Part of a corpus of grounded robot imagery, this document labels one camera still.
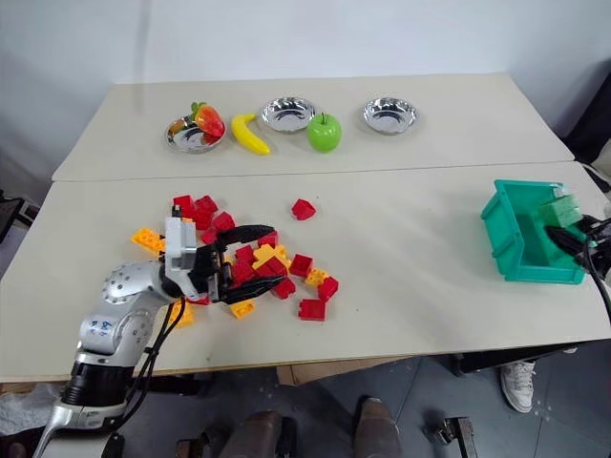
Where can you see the green toy block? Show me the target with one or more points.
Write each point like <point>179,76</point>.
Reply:
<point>559,210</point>

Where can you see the dark rounded shape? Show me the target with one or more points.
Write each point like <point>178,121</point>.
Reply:
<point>255,436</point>

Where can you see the white sneaker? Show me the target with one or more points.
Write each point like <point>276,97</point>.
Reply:
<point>518,385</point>

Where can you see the green toy apple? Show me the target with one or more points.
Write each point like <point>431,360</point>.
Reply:
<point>324,133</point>

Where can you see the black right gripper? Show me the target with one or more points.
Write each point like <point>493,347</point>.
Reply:
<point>600,253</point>

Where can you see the yellow toy block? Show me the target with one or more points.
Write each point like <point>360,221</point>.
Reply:
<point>242,310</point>
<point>148,240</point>
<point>186,315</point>
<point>317,277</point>
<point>269,254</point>

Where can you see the teal plastic bin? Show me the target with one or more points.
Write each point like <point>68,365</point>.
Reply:
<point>513,238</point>

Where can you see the steel bowl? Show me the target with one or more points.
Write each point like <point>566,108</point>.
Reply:
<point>288,114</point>
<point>390,116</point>
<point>191,138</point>

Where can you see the yellow toy banana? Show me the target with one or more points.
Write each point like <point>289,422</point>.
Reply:
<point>247,135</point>

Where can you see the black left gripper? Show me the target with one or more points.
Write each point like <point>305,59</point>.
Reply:
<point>207,269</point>

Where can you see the red toy strawberry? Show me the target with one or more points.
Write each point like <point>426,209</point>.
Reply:
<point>211,120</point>

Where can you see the black table frame bar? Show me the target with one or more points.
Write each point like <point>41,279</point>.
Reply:
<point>511,360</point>

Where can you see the brown rounded shape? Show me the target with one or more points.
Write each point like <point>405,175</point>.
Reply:
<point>377,429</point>

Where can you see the red toy block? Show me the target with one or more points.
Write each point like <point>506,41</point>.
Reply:
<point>210,236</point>
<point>223,222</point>
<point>207,204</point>
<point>312,310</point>
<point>328,288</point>
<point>268,240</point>
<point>203,220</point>
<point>242,271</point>
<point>285,289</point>
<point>301,265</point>
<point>274,267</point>
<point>245,254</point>
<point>184,206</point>
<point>303,210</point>

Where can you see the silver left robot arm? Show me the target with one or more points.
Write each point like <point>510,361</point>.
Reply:
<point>119,305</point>

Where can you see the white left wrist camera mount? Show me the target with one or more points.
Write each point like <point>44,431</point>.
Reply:
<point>180,243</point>

